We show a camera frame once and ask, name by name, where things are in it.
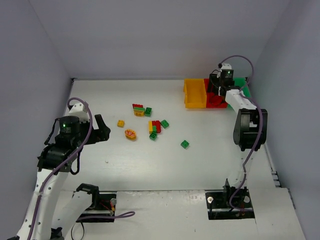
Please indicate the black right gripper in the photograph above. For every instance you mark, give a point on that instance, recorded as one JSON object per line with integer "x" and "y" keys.
{"x": 216, "y": 92}

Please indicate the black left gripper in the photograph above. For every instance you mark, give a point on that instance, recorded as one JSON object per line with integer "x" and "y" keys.
{"x": 93, "y": 132}

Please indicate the small yellow lego brick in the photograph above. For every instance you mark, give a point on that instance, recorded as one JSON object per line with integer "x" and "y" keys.
{"x": 121, "y": 123}

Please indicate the yellow orange oval lego piece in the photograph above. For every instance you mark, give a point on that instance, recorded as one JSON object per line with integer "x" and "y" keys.
{"x": 130, "y": 134}

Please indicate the red green yellow striped stack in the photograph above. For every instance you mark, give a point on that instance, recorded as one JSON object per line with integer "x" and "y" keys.
{"x": 138, "y": 110}

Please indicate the yellow red green lego stack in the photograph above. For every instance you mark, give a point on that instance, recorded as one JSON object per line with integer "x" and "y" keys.
{"x": 154, "y": 126}

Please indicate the green square lego brick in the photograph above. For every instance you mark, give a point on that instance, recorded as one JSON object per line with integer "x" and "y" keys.
{"x": 185, "y": 144}

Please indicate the red oval lego piece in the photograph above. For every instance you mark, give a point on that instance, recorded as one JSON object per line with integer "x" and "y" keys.
{"x": 216, "y": 100}

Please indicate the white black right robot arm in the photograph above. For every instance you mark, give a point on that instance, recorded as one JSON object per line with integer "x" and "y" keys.
{"x": 250, "y": 129}

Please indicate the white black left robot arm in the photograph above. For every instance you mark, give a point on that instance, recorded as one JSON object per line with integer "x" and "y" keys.
{"x": 54, "y": 166}

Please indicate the green plastic bin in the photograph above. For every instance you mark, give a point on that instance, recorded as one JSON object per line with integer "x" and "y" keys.
{"x": 240, "y": 85}

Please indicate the red plastic bin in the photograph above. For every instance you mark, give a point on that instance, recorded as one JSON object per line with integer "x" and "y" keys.
{"x": 209, "y": 92}

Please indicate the yellow plastic bin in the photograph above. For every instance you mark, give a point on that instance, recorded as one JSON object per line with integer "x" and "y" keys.
{"x": 195, "y": 95}

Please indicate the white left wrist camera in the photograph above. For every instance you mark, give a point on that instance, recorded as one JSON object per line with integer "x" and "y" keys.
{"x": 79, "y": 110}

